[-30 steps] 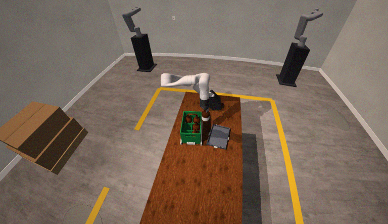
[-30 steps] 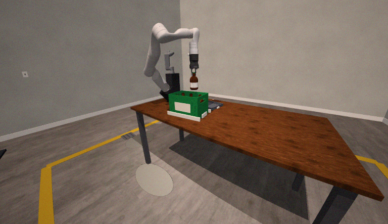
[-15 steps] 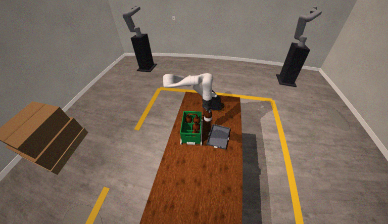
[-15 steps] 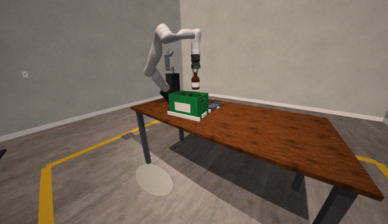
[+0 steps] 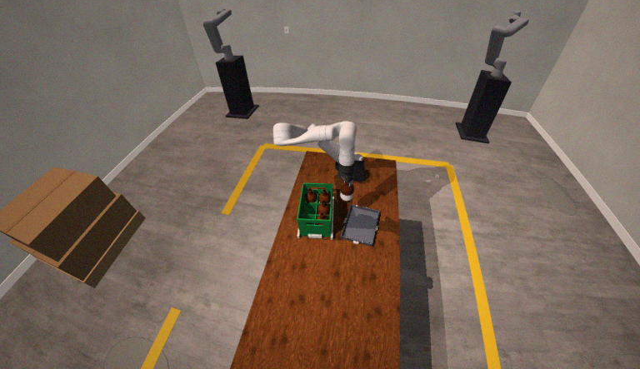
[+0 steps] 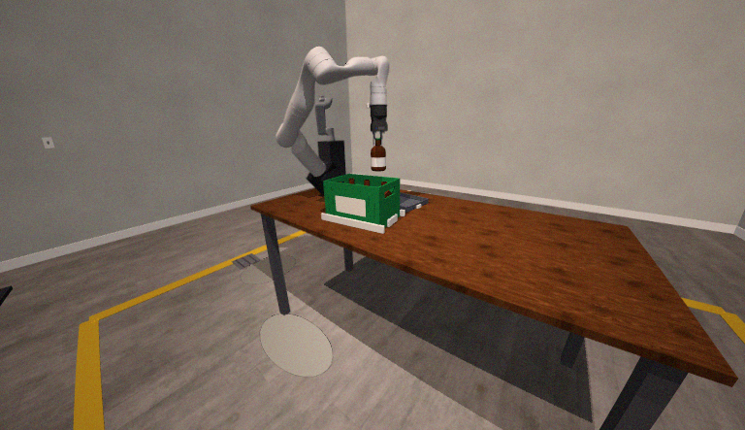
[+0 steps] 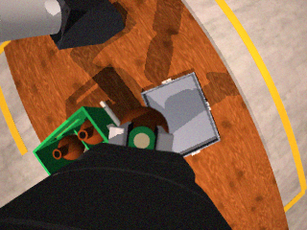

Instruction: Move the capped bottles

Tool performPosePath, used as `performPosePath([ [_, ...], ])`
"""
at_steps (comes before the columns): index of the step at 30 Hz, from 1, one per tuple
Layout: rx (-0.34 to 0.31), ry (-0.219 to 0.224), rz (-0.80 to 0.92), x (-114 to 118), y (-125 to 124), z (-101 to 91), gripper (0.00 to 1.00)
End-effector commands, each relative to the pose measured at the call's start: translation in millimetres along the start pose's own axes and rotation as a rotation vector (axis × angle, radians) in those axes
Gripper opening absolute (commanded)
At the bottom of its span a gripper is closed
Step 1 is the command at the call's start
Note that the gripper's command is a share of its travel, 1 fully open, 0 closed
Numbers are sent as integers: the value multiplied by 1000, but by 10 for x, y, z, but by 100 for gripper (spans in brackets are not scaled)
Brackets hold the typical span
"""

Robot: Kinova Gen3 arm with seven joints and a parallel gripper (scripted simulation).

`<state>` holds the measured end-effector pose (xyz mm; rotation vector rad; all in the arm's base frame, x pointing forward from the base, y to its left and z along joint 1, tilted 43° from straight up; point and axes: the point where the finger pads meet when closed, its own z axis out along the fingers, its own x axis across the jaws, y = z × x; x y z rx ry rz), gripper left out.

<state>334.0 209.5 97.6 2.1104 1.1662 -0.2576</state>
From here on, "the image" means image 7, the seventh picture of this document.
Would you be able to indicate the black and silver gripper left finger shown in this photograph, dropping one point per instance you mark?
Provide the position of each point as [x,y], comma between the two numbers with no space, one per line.
[119,135]

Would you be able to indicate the green bottle crate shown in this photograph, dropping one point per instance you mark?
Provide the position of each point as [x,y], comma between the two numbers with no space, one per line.
[96,115]

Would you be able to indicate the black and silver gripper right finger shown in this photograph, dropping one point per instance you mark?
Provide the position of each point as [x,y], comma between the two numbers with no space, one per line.
[163,140]

